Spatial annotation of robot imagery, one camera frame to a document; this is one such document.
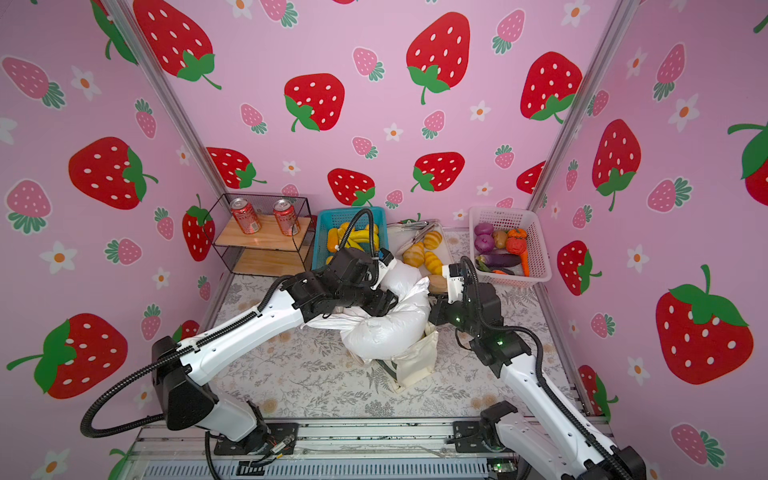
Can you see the purple onion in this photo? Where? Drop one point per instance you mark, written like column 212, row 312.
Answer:
column 484, row 243
column 483, row 228

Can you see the metal base rail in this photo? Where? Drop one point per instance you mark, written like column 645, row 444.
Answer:
column 396, row 448

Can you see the white plastic tray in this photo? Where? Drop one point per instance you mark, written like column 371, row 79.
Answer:
column 399, row 242

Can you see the red tomato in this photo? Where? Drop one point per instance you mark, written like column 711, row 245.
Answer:
column 516, row 246

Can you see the long striped bread loaf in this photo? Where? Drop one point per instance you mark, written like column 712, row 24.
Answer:
column 415, row 255

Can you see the red soda can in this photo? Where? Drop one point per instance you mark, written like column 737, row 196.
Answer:
column 245, row 215
column 286, row 217

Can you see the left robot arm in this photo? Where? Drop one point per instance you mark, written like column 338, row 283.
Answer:
column 182, row 371

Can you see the teal plastic basket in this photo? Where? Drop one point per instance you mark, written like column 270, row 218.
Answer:
column 334, row 218

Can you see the purple onion front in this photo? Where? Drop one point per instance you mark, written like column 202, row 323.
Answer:
column 484, row 243

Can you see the small striped bread roll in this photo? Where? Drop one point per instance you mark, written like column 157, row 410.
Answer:
column 432, row 240

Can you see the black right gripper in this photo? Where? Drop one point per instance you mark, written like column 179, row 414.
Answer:
column 438, row 308

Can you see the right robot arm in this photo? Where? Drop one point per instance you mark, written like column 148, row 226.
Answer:
column 540, row 384

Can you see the red soda can right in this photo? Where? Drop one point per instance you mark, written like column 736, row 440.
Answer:
column 286, row 217

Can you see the brown potato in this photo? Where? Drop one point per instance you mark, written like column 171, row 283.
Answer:
column 500, row 239

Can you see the orange carrot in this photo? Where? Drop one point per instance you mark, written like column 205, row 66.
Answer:
column 525, row 263

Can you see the black wire wooden shelf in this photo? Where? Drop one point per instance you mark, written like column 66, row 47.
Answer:
column 267, row 252

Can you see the beige canvas tote bag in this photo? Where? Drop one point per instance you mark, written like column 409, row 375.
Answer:
column 408, row 368

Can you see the yellow striped bread roll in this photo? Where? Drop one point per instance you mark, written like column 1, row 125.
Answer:
column 432, row 263

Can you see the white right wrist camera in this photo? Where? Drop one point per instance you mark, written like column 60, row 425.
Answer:
column 453, row 274

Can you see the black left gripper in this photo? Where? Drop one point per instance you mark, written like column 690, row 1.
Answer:
column 382, row 304

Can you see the purple eggplant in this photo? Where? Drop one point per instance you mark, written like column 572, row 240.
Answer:
column 498, row 261

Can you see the purple onion back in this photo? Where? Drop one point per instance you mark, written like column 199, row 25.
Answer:
column 483, row 228

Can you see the red soda can left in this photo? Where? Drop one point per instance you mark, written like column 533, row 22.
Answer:
column 245, row 215

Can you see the metal tongs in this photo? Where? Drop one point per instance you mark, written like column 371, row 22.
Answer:
column 413, row 227

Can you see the white plastic bag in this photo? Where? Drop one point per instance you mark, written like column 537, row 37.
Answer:
column 385, row 337

